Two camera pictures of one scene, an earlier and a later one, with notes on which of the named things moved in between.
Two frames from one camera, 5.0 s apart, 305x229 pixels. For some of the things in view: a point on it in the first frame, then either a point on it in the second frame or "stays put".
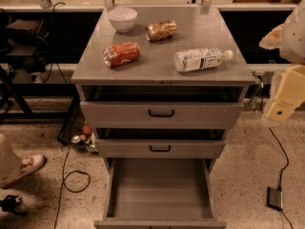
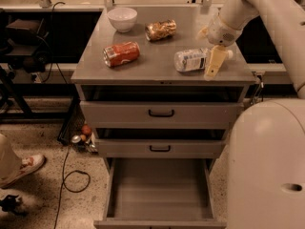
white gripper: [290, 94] → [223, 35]
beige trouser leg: [10, 162] stays put
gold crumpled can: [160, 30] stays put
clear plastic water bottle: [200, 58] stays put
